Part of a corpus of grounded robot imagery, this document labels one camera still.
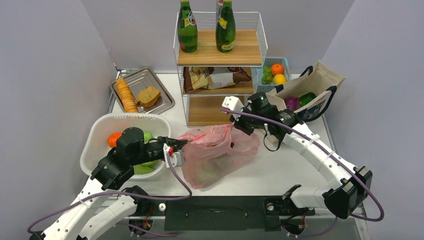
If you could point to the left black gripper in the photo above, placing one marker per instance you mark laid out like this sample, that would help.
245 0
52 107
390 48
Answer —
179 143

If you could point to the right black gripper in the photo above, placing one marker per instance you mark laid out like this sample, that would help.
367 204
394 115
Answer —
239 124

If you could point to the pink plastic grocery bag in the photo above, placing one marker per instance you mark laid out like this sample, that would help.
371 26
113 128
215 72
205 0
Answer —
215 151

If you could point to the beige canvas tote bag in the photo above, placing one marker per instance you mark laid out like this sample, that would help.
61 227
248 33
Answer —
318 79

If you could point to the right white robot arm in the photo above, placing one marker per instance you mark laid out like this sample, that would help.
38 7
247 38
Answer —
346 184

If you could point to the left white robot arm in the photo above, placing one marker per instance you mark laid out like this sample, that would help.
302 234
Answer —
101 204

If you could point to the blue plastic basket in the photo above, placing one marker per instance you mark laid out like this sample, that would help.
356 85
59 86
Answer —
269 61

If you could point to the green leafy vegetable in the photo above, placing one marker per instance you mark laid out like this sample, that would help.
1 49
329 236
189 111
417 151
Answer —
146 168

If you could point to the green grapes bunch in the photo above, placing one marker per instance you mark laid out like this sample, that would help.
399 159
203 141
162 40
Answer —
267 77

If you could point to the purple snack packet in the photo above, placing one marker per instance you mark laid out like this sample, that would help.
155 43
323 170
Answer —
292 103

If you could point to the slice of brown bread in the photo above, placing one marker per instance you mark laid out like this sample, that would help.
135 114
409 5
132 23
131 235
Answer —
148 97

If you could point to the yellow lemon in basket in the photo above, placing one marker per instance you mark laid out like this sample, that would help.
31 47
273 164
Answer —
279 79

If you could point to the stack of round crackers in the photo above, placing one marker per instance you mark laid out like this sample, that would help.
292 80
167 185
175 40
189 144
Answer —
126 96

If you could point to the orange fruit in basket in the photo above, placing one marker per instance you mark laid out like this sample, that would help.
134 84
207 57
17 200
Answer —
277 69

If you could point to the orange tomato in basin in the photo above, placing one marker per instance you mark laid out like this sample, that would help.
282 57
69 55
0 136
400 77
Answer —
112 139

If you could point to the green bottle in tote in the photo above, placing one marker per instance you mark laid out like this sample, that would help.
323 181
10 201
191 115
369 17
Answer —
306 98

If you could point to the white brown snack bag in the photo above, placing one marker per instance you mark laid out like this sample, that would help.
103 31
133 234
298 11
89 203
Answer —
209 78

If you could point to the metal tray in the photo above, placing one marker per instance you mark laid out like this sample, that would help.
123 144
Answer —
140 80

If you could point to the white plastic basin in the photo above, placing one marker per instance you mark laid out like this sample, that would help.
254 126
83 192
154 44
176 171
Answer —
99 132

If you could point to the right green glass bottle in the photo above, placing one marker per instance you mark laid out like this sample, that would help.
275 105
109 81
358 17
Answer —
225 32

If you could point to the green glass bottle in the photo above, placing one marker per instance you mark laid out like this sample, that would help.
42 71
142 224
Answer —
225 32
187 31

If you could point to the left green glass bottle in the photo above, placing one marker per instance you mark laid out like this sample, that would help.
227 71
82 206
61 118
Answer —
187 31

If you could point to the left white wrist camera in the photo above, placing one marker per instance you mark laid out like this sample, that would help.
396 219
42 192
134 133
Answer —
172 158

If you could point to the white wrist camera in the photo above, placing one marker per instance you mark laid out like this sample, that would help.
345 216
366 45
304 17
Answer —
232 103
172 158

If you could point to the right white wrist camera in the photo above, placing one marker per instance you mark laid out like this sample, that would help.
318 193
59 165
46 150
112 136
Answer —
232 103

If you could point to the white wire shelf rack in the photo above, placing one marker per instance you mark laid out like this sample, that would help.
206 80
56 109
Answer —
201 106

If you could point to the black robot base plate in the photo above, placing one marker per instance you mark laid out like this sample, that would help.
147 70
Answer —
224 213

